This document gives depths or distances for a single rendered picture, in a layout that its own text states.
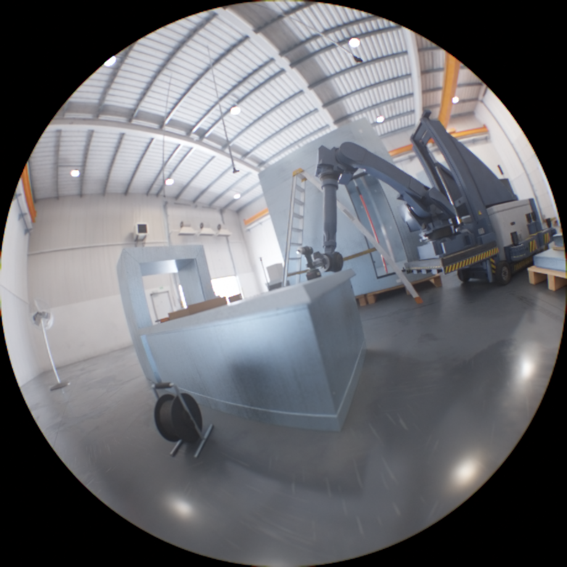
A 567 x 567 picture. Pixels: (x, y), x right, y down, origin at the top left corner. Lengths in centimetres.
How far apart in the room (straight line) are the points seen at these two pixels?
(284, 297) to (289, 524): 75
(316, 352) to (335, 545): 66
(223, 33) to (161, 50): 185
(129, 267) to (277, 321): 197
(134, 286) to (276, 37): 792
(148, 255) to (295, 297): 212
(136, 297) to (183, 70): 719
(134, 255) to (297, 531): 253
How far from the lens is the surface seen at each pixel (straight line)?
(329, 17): 850
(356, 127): 402
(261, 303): 68
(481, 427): 88
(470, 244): 227
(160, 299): 1075
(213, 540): 79
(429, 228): 215
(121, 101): 858
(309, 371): 76
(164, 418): 106
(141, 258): 247
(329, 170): 188
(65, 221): 1165
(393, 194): 337
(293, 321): 69
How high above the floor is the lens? 66
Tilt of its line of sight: 1 degrees up
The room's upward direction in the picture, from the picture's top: 16 degrees counter-clockwise
